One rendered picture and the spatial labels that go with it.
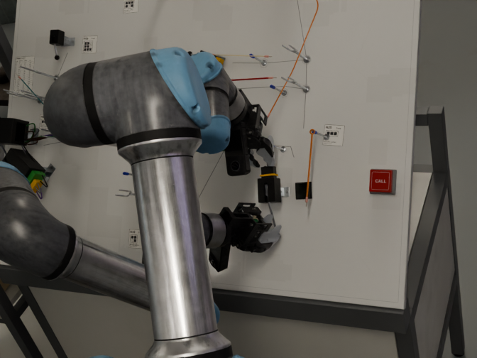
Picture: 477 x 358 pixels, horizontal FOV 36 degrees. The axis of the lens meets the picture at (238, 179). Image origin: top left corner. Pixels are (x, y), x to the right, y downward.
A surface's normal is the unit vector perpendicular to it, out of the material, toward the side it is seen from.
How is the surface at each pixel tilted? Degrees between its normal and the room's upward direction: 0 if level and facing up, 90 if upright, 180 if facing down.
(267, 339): 90
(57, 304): 90
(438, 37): 0
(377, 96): 48
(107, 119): 84
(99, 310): 90
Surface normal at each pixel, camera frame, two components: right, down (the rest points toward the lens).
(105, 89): -0.20, -0.15
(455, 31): -0.23, -0.79
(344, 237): -0.42, -0.07
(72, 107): -0.35, 0.14
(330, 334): -0.36, 0.61
